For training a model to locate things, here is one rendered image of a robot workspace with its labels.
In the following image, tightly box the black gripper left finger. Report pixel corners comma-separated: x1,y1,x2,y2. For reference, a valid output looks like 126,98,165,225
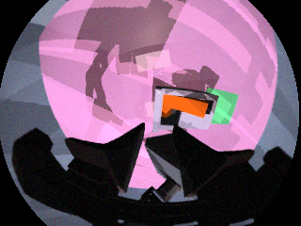
65,123,146,195

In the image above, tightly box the orange l-shaped part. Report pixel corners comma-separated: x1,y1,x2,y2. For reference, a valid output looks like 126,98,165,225
161,94,208,118

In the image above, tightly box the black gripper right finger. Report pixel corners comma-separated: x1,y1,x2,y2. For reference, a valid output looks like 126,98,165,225
173,124,255,197

